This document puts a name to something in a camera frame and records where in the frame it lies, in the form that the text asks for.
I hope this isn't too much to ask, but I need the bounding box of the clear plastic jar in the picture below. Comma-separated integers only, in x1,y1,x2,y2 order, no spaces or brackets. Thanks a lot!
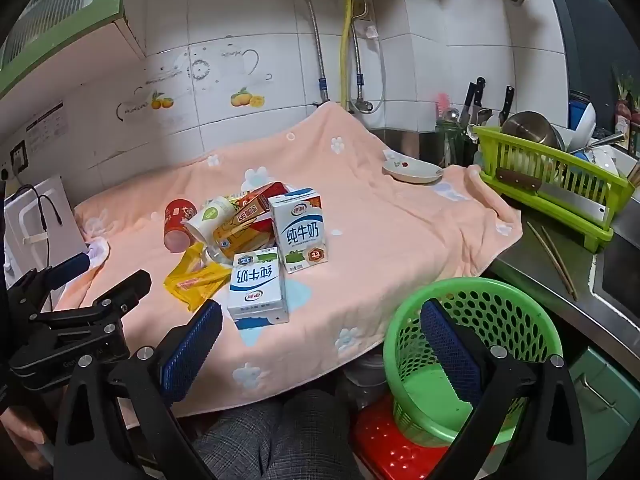
342,352,396,411

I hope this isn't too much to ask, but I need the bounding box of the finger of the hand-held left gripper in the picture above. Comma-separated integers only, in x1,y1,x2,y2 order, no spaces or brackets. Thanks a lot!
7,252,94,312
29,269,153,329

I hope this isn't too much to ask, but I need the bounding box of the white appliance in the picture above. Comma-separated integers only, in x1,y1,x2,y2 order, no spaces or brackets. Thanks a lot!
4,176,88,311

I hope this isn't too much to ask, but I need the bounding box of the black-handled knife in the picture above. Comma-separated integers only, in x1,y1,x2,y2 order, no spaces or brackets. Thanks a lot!
499,85,516,126
460,76,487,128

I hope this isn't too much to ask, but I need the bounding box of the white paper cup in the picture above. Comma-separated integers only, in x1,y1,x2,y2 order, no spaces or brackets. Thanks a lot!
187,196,238,243

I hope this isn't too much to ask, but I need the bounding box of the black cable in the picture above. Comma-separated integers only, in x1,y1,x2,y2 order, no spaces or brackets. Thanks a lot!
4,184,63,231

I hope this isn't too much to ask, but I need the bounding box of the flat-lying blue white milk carton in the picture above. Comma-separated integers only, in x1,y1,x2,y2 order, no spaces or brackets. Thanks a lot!
227,247,291,331

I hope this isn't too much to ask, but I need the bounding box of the yellow gas hose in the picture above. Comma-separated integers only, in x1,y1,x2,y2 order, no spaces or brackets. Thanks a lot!
340,0,355,111

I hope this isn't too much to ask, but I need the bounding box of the white bowl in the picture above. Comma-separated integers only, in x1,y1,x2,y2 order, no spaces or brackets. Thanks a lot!
570,102,598,148

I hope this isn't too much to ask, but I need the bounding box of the steel bowl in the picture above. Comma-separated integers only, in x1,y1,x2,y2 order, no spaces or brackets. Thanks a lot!
501,111,566,153

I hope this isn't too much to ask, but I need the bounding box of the green framed wall cabinet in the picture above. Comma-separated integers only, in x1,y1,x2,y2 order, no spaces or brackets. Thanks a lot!
0,0,147,101

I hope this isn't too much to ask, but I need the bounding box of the orange snack packet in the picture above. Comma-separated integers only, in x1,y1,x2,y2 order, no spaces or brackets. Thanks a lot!
252,181,291,201

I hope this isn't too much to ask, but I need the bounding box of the yellow snack wrapper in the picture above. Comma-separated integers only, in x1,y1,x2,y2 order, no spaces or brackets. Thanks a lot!
164,242,233,313

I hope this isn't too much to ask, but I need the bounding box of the red snack can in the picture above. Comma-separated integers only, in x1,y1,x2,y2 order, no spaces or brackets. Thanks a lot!
163,198,198,253

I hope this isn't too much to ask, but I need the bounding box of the green cabinet drawer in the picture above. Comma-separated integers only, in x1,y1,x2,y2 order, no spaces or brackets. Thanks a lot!
567,345,640,471

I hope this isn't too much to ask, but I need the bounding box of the wooden chopstick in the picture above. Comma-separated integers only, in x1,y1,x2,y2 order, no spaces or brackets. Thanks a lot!
526,221,572,295
541,226,579,302

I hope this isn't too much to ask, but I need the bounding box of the metal flexible hose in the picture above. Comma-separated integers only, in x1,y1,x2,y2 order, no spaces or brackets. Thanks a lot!
294,0,331,106
350,0,388,113

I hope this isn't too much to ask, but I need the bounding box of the peach flower-print blanket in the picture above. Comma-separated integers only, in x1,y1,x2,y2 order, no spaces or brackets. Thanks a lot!
52,102,523,428

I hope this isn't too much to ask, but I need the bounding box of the green plastic dish rack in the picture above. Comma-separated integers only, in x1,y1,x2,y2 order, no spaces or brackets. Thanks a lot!
472,125,630,254

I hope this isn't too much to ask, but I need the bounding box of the dark green utensil holder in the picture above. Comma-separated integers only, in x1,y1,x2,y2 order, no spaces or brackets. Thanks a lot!
434,120,473,167

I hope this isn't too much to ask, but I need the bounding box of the white plate with red print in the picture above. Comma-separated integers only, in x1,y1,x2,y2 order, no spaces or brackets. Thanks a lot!
382,155,445,184

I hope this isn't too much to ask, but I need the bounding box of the person's left hand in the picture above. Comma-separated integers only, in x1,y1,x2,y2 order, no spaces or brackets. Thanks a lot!
0,406,55,465

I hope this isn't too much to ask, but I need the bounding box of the steel cleaver wooden handle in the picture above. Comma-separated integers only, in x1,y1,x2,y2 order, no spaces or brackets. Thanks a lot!
496,167,612,226

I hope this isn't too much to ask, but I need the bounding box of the steel sink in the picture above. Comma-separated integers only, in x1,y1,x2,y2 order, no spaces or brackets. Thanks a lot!
590,225,640,311

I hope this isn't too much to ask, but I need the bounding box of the orange drink carton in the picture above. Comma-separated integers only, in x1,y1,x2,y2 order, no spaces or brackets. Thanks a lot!
212,191,273,261

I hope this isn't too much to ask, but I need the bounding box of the blue plastic container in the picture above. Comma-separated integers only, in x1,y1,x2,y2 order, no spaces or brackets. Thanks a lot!
567,91,593,131

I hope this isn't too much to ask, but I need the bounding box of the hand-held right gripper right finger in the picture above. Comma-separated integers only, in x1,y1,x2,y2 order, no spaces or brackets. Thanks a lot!
420,299,588,480

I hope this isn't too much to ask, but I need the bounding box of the green plastic basket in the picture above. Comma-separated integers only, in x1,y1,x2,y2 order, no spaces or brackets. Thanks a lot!
382,276,558,448

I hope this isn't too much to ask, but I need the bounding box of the red plastic stool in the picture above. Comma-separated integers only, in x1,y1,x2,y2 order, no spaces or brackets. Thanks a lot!
350,392,476,480

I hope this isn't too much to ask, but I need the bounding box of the person's leg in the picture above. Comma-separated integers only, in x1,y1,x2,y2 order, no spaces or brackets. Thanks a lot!
192,390,361,480

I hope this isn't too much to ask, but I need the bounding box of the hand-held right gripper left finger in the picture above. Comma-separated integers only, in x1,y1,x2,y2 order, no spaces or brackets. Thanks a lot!
54,300,223,480

